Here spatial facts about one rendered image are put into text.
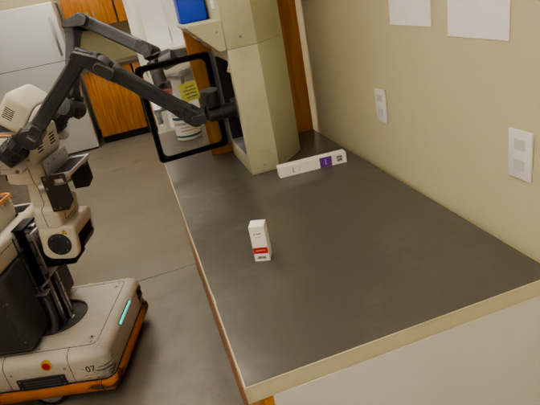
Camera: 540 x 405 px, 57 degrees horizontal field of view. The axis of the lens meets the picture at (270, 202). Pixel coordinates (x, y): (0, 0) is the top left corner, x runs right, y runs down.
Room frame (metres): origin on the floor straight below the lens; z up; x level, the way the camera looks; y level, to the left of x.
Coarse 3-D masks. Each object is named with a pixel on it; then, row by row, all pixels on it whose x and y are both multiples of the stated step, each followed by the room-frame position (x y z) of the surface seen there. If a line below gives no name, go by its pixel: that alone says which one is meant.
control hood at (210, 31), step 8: (184, 24) 1.93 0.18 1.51; (192, 24) 1.83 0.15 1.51; (200, 24) 1.76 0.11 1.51; (208, 24) 1.76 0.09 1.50; (216, 24) 1.77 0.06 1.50; (192, 32) 1.75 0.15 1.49; (200, 32) 1.76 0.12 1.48; (208, 32) 1.76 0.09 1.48; (216, 32) 1.77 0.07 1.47; (208, 40) 1.76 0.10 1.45; (216, 40) 1.77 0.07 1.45; (224, 40) 1.78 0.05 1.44; (216, 48) 1.77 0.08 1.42; (224, 48) 1.77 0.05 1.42
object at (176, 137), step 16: (176, 64) 2.03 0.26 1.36; (192, 64) 2.05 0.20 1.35; (160, 80) 2.00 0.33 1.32; (176, 80) 2.02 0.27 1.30; (192, 80) 2.04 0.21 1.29; (208, 80) 2.06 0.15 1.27; (176, 96) 2.02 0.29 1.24; (192, 96) 2.04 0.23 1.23; (160, 128) 1.99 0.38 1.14; (176, 128) 2.01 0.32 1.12; (192, 128) 2.03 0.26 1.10; (208, 128) 2.05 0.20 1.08; (176, 144) 2.00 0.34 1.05; (192, 144) 2.02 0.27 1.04; (208, 144) 2.04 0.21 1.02
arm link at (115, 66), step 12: (96, 72) 1.78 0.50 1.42; (108, 72) 1.78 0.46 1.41; (120, 72) 1.82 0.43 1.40; (120, 84) 1.83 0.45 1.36; (132, 84) 1.83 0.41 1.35; (144, 84) 1.83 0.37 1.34; (144, 96) 1.84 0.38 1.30; (156, 96) 1.84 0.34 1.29; (168, 96) 1.85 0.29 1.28; (168, 108) 1.85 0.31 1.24; (180, 108) 1.85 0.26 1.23; (192, 108) 1.90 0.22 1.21
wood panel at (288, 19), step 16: (288, 0) 2.21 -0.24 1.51; (288, 16) 2.21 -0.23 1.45; (288, 32) 2.21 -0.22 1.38; (192, 48) 2.12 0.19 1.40; (208, 48) 2.13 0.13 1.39; (288, 48) 2.21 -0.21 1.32; (288, 64) 2.21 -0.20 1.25; (304, 80) 2.22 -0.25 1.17; (304, 96) 2.22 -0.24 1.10; (304, 112) 2.21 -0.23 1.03; (304, 128) 2.21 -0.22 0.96
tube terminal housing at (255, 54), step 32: (224, 0) 1.78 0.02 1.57; (256, 0) 1.84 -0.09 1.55; (224, 32) 1.77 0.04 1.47; (256, 32) 1.80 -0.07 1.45; (256, 64) 1.79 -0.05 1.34; (256, 96) 1.79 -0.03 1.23; (288, 96) 1.94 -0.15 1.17; (256, 128) 1.78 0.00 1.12; (288, 128) 1.90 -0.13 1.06; (256, 160) 1.78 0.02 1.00
